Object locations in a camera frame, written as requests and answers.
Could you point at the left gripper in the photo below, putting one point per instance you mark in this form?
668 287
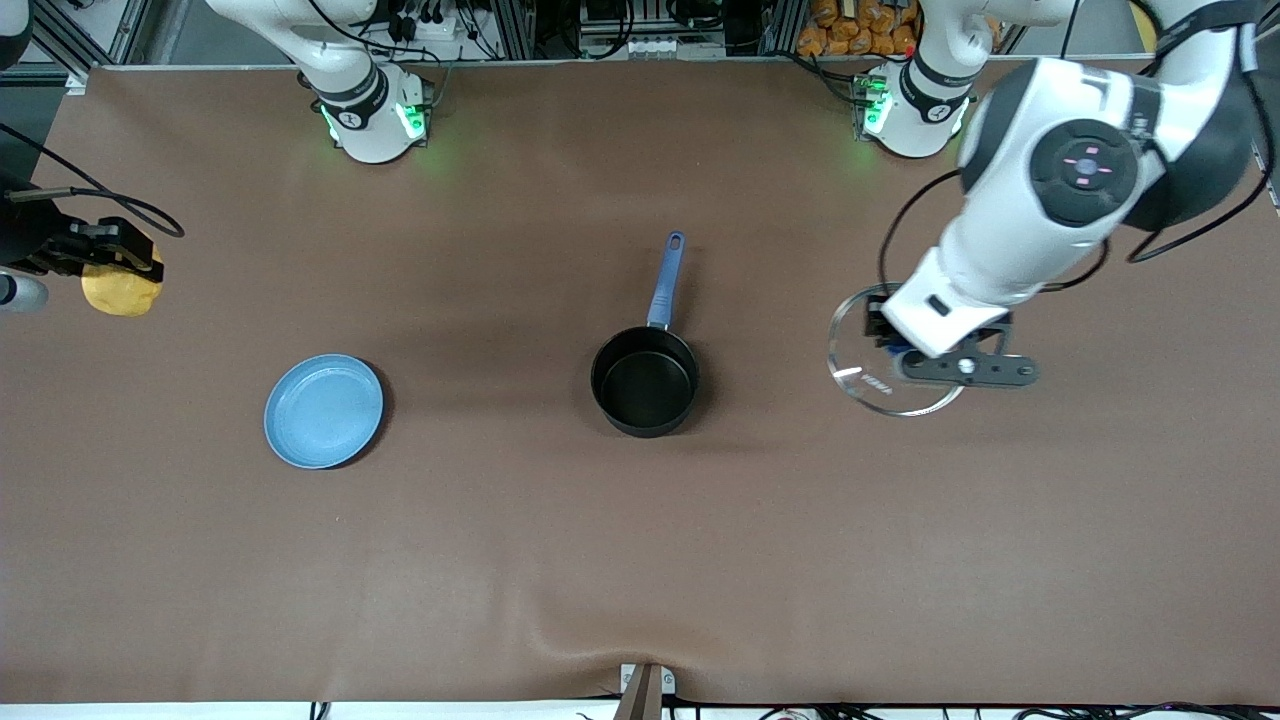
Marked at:
877 320

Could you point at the yellow potato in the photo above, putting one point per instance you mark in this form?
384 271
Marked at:
120 295

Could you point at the metal clamp bracket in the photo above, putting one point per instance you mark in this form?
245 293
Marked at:
645 690

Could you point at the aluminium frame rail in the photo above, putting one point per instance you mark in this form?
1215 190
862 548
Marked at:
85 35

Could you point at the bag of orange items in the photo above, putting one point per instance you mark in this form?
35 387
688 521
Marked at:
850 30

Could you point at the brown table cloth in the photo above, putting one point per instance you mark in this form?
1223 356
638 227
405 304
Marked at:
700 560

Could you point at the blue plate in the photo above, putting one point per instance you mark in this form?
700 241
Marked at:
325 412

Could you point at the white terminal block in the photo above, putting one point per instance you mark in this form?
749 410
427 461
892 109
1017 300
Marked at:
655 46

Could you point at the white power strip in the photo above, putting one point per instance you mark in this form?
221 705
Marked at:
440 30

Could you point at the glass lid with blue knob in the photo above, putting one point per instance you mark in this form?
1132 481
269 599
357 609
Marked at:
870 385

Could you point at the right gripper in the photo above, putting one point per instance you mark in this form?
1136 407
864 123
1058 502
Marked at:
35 243

